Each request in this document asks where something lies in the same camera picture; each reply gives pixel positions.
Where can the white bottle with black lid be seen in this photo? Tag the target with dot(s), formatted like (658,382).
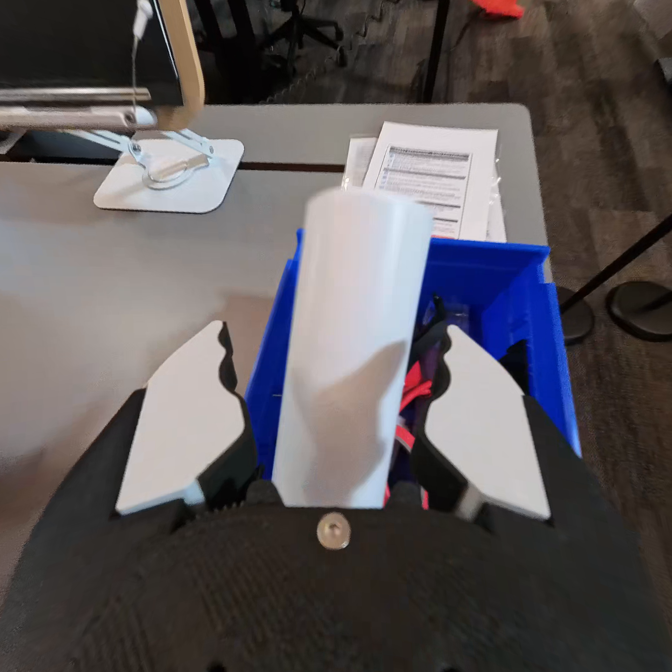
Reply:
(346,315)

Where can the large black desk monitor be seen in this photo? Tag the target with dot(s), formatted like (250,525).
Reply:
(63,42)

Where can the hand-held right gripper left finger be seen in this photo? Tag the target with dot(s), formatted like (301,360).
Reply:
(178,420)

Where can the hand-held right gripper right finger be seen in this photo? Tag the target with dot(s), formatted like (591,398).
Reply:
(488,435)

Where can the printed instruction sheet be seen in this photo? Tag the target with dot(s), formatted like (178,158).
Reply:
(430,173)

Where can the blue plastic bin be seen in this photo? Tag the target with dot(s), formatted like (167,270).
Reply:
(514,294)

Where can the black stanchion base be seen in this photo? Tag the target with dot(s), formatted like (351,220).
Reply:
(640,309)

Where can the beige curved board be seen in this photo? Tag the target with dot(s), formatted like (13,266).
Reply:
(189,63)

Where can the black stanchion with pole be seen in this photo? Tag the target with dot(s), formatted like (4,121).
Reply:
(575,320)

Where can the black office chair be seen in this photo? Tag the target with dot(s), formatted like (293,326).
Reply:
(304,26)

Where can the plain paper sheet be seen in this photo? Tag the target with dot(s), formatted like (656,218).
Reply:
(359,162)

